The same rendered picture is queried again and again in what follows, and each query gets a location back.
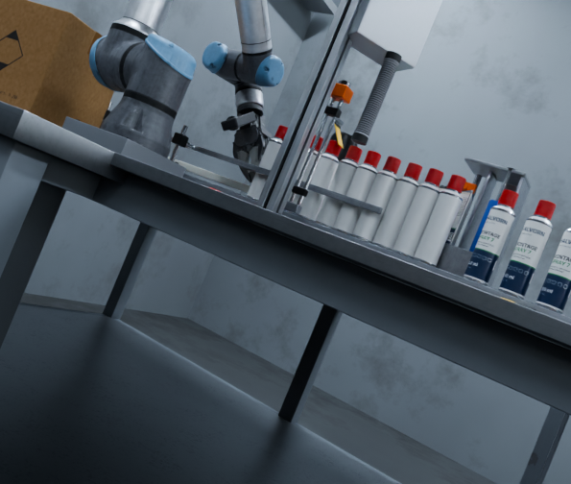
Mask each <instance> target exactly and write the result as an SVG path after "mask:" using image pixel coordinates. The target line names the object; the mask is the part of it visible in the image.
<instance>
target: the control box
mask: <svg viewBox="0 0 571 484"><path fill-rule="evenodd" d="M441 2H442V0H361V3H360V5H359V7H358V10H357V12H356V14H355V16H354V19H353V21H352V23H351V26H350V28H349V31H348V33H347V36H348V39H350V40H351V41H352V45H351V47H352V48H353V49H355V50H357V51H358V52H360V53H361V54H363V55H365V56H366V57H368V58H370V59H371V60H373V61H375V62H377V63H378V64H380V65H382V63H383V61H384V58H385V56H386V53H387V52H388V51H393V52H395V53H398V54H399V55H400V56H401V57H402V59H401V61H400V64H399V65H398V66H397V68H396V70H395V72H397V71H403V70H408V69H413V68H415V67H416V64H417V61H418V59H419V56H420V54H421V51H422V49H423V47H424V44H425V42H426V39H427V37H428V35H429V33H430V30H431V28H432V26H433V23H434V21H435V18H436V16H437V13H438V11H439V9H440V5H441Z"/></svg>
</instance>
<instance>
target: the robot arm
mask: <svg viewBox="0 0 571 484"><path fill-rule="evenodd" d="M172 1H173V0H130V1H129V4H128V5H127V7H126V10H125V12H124V15H123V17H122V19H119V20H116V21H113V22H112V24H111V27H110V29H109V32H108V34H107V36H102V37H101V38H99V39H97V40H96V41H95V42H94V44H93V45H92V47H91V50H90V54H89V64H90V68H91V70H92V73H93V76H94V77H95V79H96V80H97V81H98V82H99V83H100V84H101V85H103V86H105V87H108V88H109V89H111V90H113V91H116V92H124V95H123V97H122V100H121V101H120V103H119V104H118V105H117V106H116V107H115V108H114V109H113V111H112V112H111V113H110V114H109V115H108V116H107V117H106V119H105V120H104V121H103V123H102V125H101V128H100V129H102V130H105V131H108V132H110V133H115V134H118V135H120V136H123V137H128V138H130V140H131V141H133V142H135V143H137V144H139V145H141V146H143V147H145V148H147V149H149V150H151V151H153V152H155V153H157V154H159V155H161V156H163V157H166V158H168V156H169V154H170V152H171V141H172V130H173V123H174V121H175V118H176V116H177V113H178V110H179V107H180V105H181V102H182V100H183V98H184V95H185V93H186V90H187V88H188V86H189V84H190V82H191V80H193V74H194V71H195V69H196V65H197V64H196V61H195V59H194V58H193V57H192V56H191V55H190V54H189V53H187V52H186V51H184V50H183V49H181V48H180V47H178V46H177V45H176V44H174V43H173V42H171V41H169V40H167V39H165V38H163V37H161V36H159V32H160V30H161V27H162V25H163V22H164V20H165V18H166V15H167V13H168V11H169V9H170V6H171V4H172ZM234 2H235V8H236V14H237V21H238V28H239V35H240V40H241V47H242V51H240V50H234V49H230V48H228V47H227V46H226V45H225V44H223V43H221V42H218V41H215V42H212V43H210V44H209V45H208V46H207V47H206V48H205V50H204V52H203V55H202V63H203V65H204V67H205V68H207V69H208V70H210V71H211V73H213V74H216V75H217V76H219V77H221V78H222V79H224V80H226V81H227V82H229V83H231V84H232V85H234V86H235V99H236V103H235V106H236V109H237V117H236V116H229V117H228V119H227V120H226V121H222V122H221V124H222V127H223V130H224V131H227V130H230V131H236V134H235V135H234V136H235V138H234V142H232V143H233V156H234V158H236V159H239V160H242V161H244V162H247V163H250V164H253V165H256V166H259V163H260V161H261V159H262V155H264V152H265V150H266V147H267V145H268V143H269V138H270V139H272V134H271V133H269V132H268V131H266V125H265V116H264V115H263V108H264V104H263V93H262V86H266V87H273V86H276V85H278V84H279V83H280V82H281V80H282V78H283V75H284V64H283V62H282V61H281V59H280V58H278V57H276V56H273V48H272V39H271V31H270V22H269V14H268V6H267V0H234ZM243 125H244V126H243ZM240 126H241V127H240ZM238 128H239V130H237V129H238Z"/></svg>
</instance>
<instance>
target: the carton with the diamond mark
mask: <svg viewBox="0 0 571 484"><path fill-rule="evenodd" d="M101 37H102V35H100V34H99V33H98V32H96V31H94V30H93V29H91V28H90V27H89V26H88V25H86V24H85V23H84V22H82V21H81V20H80V19H79V18H78V17H77V16H75V15H74V14H73V13H71V12H66V11H62V10H59V9H55V8H52V7H48V6H45V5H41V4H38V3H35V2H32V1H29V0H0V101H1V102H4V103H7V104H9V105H12V106H15V107H18V108H20V109H24V110H26V111H28V112H30V113H32V114H34V115H37V116H39V117H41V118H43V119H45V120H47V121H49V122H51V123H54V124H56V125H58V126H60V127H62V125H63V123H64V121H65V118H66V116H68V117H70V118H73V119H78V120H80V121H81V122H84V123H86V124H88V125H91V126H94V127H97V128H100V125H101V123H102V120H103V118H104V116H105V113H106V111H107V107H108V105H109V102H110V100H111V98H112V95H113V93H114V91H113V90H111V89H109V88H108V87H105V86H103V85H101V84H100V83H99V82H98V81H97V80H96V79H95V77H94V76H93V73H92V70H91V68H90V64H89V54H90V50H91V47H92V45H93V44H94V42H95V41H96V40H97V39H99V38H101Z"/></svg>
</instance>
